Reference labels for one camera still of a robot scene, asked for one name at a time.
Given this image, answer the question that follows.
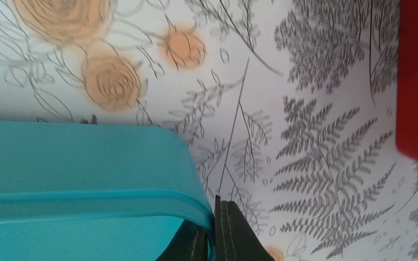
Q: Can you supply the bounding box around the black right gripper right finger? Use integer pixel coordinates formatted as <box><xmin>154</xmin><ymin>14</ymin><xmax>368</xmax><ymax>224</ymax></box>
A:
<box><xmin>214</xmin><ymin>196</ymin><xmax>273</xmax><ymax>261</ymax></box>

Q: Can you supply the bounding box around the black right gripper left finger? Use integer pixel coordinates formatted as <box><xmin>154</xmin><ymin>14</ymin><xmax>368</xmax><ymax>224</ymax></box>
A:
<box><xmin>156</xmin><ymin>220</ymin><xmax>208</xmax><ymax>261</ymax></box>

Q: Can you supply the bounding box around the teal square tray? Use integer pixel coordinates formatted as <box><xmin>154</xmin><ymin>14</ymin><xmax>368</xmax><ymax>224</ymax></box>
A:
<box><xmin>0</xmin><ymin>121</ymin><xmax>216</xmax><ymax>260</ymax></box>

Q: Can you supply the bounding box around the floral patterned table mat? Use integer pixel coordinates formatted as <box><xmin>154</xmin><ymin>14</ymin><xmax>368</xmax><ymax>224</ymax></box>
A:
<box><xmin>0</xmin><ymin>1</ymin><xmax>418</xmax><ymax>260</ymax></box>

